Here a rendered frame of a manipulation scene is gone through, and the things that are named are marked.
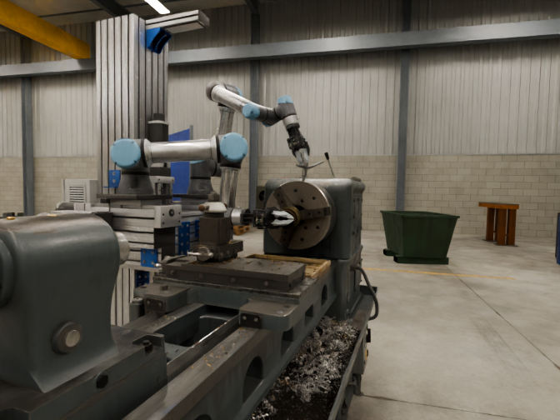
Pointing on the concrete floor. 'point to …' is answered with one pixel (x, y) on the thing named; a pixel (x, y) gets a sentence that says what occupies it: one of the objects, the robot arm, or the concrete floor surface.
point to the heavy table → (501, 222)
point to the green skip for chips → (418, 236)
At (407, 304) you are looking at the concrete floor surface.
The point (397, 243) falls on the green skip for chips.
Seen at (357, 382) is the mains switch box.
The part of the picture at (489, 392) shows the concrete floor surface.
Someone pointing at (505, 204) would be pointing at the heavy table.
